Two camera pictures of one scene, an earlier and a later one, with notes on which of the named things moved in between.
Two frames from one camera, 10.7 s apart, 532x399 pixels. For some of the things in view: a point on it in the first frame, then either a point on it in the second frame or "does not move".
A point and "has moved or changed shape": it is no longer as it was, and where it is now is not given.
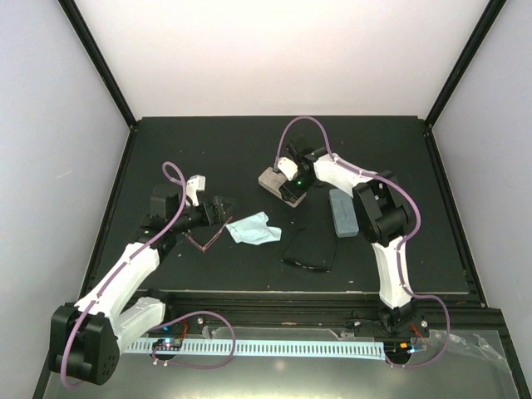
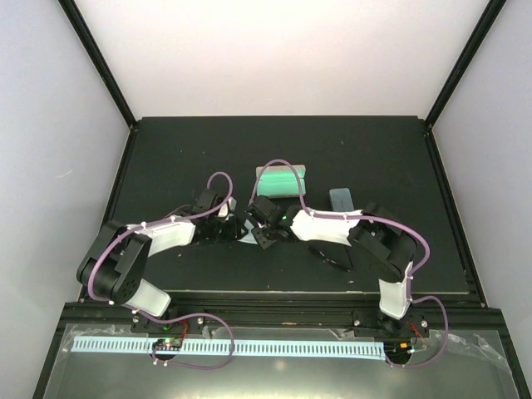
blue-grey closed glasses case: x=344 y=213 does not move
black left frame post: x=88 y=41 does not move
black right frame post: x=487 y=20 does not move
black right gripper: x=304 y=189 -> x=262 y=239
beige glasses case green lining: x=284 y=189 has moved or changed shape
